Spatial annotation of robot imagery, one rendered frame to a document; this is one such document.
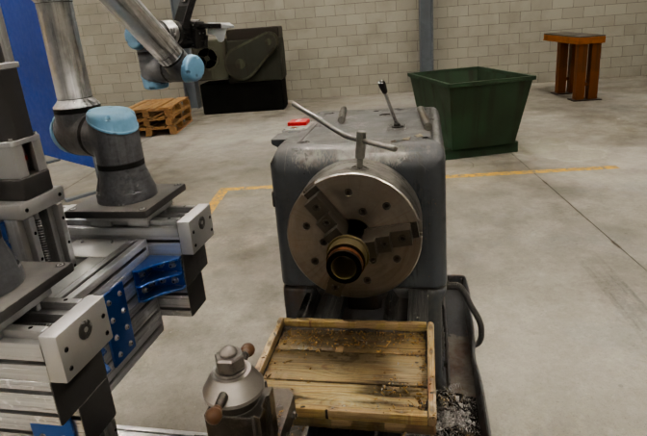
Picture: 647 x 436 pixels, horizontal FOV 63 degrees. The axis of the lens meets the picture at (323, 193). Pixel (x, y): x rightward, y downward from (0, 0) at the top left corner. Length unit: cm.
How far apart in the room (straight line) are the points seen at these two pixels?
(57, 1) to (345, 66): 984
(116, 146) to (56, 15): 35
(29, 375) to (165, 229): 50
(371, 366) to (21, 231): 78
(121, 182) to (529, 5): 1065
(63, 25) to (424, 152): 94
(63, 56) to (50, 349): 78
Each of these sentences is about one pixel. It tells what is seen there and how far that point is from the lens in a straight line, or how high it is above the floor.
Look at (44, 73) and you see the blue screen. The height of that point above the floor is 123.
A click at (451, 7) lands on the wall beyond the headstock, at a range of 1126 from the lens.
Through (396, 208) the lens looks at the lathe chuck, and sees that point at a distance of 119.
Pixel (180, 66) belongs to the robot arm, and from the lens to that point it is 155.
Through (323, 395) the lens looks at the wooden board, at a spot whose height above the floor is 89.
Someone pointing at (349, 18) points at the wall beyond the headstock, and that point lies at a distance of 1109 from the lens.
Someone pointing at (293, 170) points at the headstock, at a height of 120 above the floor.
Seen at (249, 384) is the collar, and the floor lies 114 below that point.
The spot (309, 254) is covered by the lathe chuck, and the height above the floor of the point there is 104.
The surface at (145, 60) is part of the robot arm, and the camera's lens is 166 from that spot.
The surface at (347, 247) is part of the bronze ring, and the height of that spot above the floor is 112.
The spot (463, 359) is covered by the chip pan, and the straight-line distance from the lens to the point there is 176.
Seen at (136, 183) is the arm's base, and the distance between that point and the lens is 141.
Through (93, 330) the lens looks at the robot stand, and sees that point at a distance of 105.
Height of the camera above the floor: 157
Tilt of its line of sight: 18 degrees down
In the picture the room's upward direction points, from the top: 5 degrees counter-clockwise
